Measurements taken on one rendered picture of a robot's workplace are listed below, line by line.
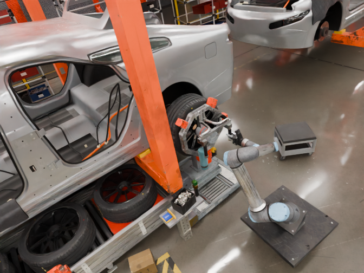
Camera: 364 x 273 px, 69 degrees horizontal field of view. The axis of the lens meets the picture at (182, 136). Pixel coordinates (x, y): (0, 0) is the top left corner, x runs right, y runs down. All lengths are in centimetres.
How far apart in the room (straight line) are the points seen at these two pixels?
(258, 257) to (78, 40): 252
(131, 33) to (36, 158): 130
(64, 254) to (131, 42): 187
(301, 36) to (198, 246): 346
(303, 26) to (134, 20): 331
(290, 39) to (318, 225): 298
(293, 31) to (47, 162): 385
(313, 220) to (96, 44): 245
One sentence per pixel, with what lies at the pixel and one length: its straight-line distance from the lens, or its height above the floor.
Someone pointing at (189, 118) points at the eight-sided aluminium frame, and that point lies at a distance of 256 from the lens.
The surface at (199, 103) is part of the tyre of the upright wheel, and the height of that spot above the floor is 115.
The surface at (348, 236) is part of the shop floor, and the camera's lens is 312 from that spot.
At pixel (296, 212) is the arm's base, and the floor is 48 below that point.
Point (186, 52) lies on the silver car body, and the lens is 278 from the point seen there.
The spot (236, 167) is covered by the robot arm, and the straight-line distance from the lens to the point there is 216.
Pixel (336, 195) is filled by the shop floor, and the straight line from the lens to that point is 340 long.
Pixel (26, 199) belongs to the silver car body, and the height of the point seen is 95.
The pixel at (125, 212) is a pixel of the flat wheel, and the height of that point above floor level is 44.
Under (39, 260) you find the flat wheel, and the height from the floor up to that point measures 50.
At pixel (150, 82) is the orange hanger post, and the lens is 195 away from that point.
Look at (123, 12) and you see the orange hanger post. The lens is 178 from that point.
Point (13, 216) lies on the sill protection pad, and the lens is 270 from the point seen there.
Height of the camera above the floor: 251
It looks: 37 degrees down
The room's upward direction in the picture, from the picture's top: 12 degrees counter-clockwise
